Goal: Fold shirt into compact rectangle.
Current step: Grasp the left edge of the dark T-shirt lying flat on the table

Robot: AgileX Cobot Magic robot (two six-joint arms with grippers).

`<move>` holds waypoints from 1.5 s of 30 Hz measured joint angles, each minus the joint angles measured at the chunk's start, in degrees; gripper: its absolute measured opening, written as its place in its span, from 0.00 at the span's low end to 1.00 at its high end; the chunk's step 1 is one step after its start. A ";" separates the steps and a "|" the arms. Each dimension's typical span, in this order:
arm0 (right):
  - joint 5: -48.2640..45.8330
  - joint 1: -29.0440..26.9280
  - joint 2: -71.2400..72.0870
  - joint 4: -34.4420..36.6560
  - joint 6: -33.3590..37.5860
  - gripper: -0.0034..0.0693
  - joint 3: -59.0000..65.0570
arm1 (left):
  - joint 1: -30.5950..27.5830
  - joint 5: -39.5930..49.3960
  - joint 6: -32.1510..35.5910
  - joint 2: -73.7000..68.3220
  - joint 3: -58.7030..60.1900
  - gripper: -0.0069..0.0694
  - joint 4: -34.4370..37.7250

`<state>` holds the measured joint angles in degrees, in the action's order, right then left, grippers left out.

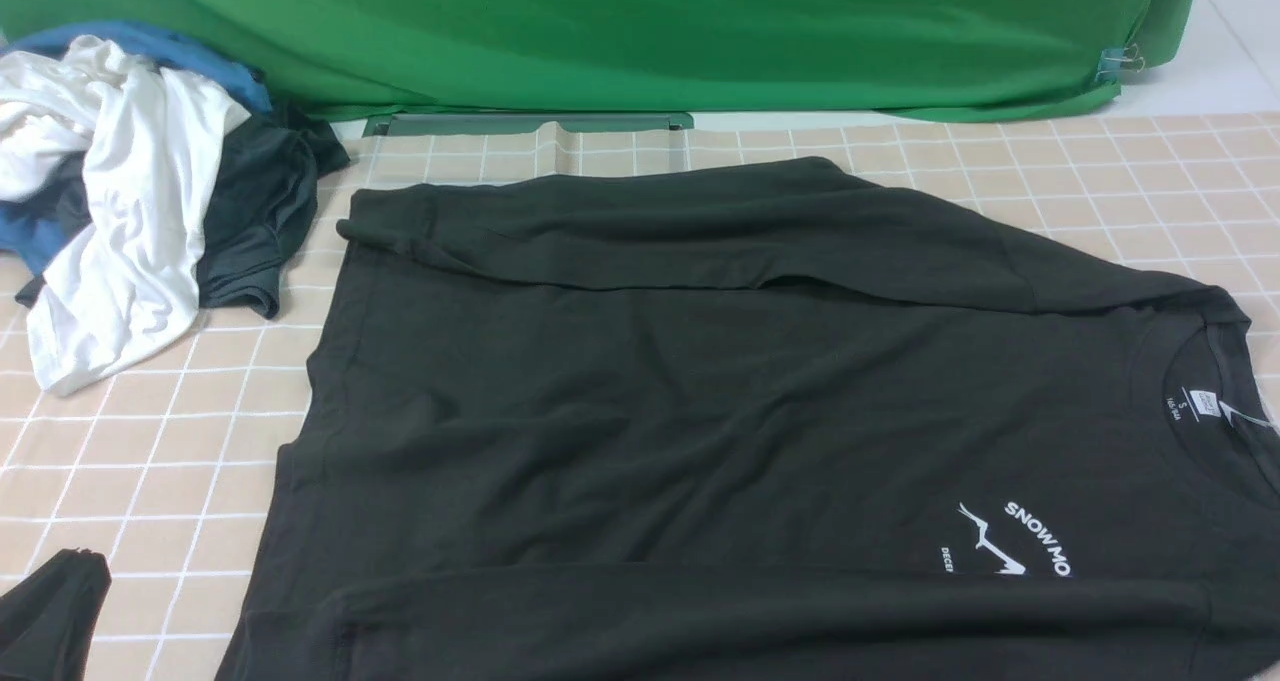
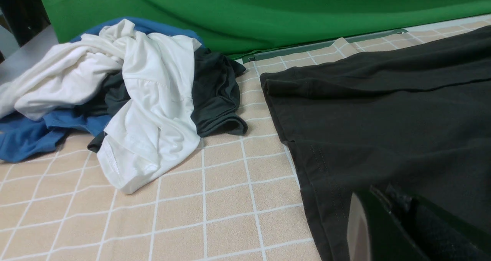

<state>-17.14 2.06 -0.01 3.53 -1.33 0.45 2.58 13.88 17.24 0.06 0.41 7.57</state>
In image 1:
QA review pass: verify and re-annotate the green backdrop cloth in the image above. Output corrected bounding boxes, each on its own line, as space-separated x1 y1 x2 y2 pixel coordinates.
3 0 1193 122

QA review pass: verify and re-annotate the checkered beige tablecloth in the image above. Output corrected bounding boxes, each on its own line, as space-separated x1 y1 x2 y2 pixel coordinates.
1 110 1279 680

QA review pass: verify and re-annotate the gray metal base bar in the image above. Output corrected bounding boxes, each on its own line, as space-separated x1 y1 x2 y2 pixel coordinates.
362 111 695 138

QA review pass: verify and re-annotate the blue garment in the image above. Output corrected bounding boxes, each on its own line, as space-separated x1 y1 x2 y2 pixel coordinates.
1 20 273 274

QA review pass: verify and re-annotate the blue binder clip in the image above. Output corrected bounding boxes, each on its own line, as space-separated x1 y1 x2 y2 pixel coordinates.
1094 44 1147 84

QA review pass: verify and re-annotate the white crumpled garment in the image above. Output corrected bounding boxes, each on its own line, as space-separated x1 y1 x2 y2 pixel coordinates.
3 35 250 397

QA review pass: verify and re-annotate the dark teal garment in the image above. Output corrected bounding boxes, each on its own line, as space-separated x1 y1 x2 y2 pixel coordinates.
1 99 349 317

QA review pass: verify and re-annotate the dark gray long-sleeved shirt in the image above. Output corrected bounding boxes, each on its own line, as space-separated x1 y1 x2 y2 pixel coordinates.
3 157 1277 680

